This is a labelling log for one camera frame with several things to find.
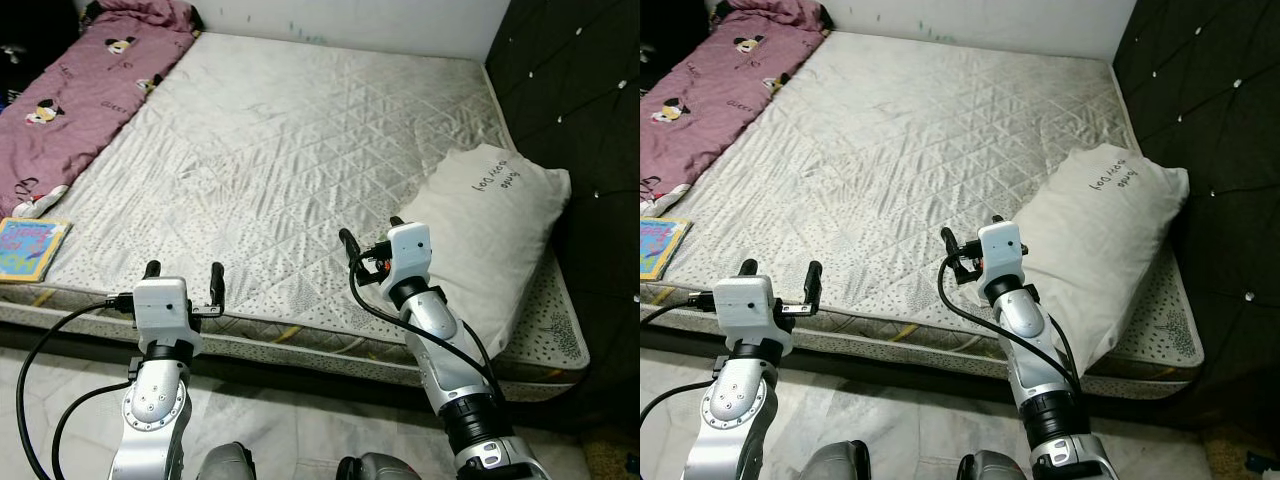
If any grey left robot leg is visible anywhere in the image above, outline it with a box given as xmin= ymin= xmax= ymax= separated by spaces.
xmin=800 ymin=440 xmax=872 ymax=480
xmin=195 ymin=442 xmax=257 ymax=480

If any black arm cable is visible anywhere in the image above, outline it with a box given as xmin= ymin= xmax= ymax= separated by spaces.
xmin=50 ymin=380 xmax=136 ymax=480
xmin=640 ymin=290 xmax=717 ymax=327
xmin=640 ymin=378 xmax=717 ymax=423
xmin=937 ymin=255 xmax=1089 ymax=393
xmin=347 ymin=255 xmax=507 ymax=401
xmin=15 ymin=292 xmax=137 ymax=480

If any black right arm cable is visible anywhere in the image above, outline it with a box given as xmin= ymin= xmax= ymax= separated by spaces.
xmin=347 ymin=255 xmax=507 ymax=401
xmin=937 ymin=255 xmax=1089 ymax=393

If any grey right robot leg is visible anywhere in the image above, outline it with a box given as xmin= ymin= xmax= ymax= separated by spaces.
xmin=955 ymin=450 xmax=1032 ymax=480
xmin=335 ymin=452 xmax=422 ymax=480

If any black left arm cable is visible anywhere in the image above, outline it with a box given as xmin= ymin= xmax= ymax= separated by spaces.
xmin=50 ymin=380 xmax=136 ymax=480
xmin=15 ymin=292 xmax=137 ymax=480
xmin=640 ymin=290 xmax=717 ymax=327
xmin=640 ymin=378 xmax=717 ymax=423

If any grey robot leg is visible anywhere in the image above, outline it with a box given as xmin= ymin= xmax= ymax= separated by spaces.
xmin=955 ymin=450 xmax=1032 ymax=480
xmin=335 ymin=452 xmax=422 ymax=480
xmin=195 ymin=442 xmax=257 ymax=480
xmin=800 ymin=440 xmax=872 ymax=480

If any white quilted mattress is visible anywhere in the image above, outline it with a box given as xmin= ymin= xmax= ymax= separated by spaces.
xmin=0 ymin=30 xmax=592 ymax=403
xmin=640 ymin=30 xmax=1207 ymax=403

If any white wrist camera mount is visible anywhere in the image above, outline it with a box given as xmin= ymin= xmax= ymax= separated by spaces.
xmin=712 ymin=275 xmax=797 ymax=347
xmin=131 ymin=277 xmax=202 ymax=347
xmin=976 ymin=220 xmax=1029 ymax=300
xmin=384 ymin=221 xmax=434 ymax=302

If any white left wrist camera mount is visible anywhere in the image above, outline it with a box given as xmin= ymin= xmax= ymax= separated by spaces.
xmin=712 ymin=275 xmax=797 ymax=347
xmin=131 ymin=277 xmax=202 ymax=347

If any colourful children's board book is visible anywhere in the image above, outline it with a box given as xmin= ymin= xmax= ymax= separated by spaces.
xmin=0 ymin=216 xmax=74 ymax=285
xmin=640 ymin=216 xmax=694 ymax=282

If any black tufted headboard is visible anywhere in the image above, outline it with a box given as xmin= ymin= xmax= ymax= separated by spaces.
xmin=484 ymin=0 xmax=641 ymax=433
xmin=1109 ymin=0 xmax=1280 ymax=433

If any pink cartoon print blanket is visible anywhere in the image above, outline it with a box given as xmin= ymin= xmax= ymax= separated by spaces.
xmin=640 ymin=0 xmax=832 ymax=217
xmin=0 ymin=0 xmax=202 ymax=220

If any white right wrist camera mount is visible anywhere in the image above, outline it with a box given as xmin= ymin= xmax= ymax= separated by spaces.
xmin=384 ymin=221 xmax=434 ymax=302
xmin=976 ymin=220 xmax=1029 ymax=300

